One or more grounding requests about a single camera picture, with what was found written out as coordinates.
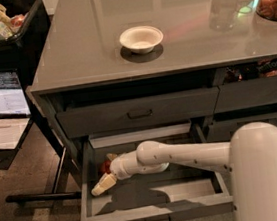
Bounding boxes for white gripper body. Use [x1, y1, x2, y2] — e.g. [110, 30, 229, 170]
[109, 151, 141, 180]

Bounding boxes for red apple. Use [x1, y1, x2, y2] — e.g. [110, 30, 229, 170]
[100, 160, 111, 174]

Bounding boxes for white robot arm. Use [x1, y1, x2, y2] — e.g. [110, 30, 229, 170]
[91, 122, 277, 221]

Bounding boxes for open grey middle drawer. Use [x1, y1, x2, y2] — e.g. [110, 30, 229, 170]
[80, 123, 233, 221]

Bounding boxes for grey top left drawer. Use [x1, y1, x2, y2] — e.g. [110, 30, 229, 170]
[56, 87, 219, 138]

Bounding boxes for grey counter cabinet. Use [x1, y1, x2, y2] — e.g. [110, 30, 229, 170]
[14, 0, 277, 196]

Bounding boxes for chip bags in drawer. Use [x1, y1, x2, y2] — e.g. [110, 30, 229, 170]
[224, 59, 277, 84]

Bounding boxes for grey middle right drawer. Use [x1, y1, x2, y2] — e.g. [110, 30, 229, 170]
[206, 113, 277, 143]

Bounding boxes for grey top right drawer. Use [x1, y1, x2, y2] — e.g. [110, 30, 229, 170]
[215, 76, 277, 113]

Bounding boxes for black cart stand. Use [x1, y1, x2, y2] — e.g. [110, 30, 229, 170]
[0, 104, 83, 208]

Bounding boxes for white paper bowl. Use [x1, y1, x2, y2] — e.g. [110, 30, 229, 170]
[119, 26, 164, 54]

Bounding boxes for laptop screen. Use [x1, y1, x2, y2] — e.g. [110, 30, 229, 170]
[0, 70, 30, 115]

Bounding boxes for black bin of snacks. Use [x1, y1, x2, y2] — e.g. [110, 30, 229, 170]
[0, 0, 50, 69]

